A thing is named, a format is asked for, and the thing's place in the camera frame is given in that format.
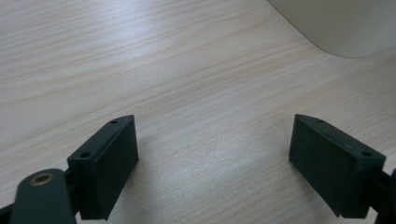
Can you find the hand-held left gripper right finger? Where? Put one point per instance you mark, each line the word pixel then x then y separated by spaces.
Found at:
pixel 323 165

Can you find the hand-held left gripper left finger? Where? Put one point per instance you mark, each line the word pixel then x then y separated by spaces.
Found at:
pixel 106 168

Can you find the cream plastic bin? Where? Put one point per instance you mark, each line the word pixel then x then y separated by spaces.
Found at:
pixel 348 25

